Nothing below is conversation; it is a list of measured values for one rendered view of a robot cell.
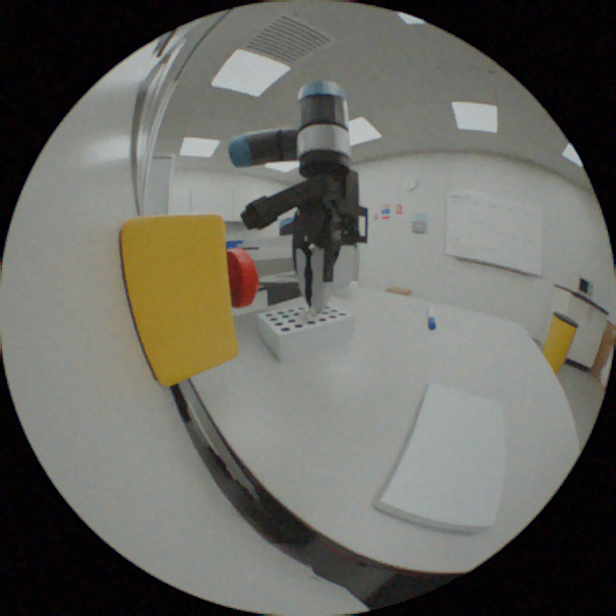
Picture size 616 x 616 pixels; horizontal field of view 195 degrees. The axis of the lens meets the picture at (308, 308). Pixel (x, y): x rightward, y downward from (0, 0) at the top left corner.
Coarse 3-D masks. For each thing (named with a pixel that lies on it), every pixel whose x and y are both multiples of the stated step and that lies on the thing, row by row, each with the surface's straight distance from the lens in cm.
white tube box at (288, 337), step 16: (272, 320) 26; (288, 320) 25; (304, 320) 25; (320, 320) 26; (336, 320) 25; (352, 320) 27; (272, 336) 23; (288, 336) 21; (304, 336) 22; (320, 336) 24; (336, 336) 26; (352, 336) 29; (288, 352) 22; (304, 352) 24
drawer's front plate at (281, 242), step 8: (248, 240) 63; (256, 240) 58; (264, 240) 55; (272, 240) 51; (280, 240) 49; (288, 240) 46; (264, 248) 55; (272, 248) 51; (280, 248) 49; (288, 248) 46
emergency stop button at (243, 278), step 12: (228, 252) 12; (240, 252) 11; (228, 264) 12; (240, 264) 11; (252, 264) 11; (228, 276) 11; (240, 276) 11; (252, 276) 11; (240, 288) 11; (252, 288) 11; (240, 300) 11; (252, 300) 11
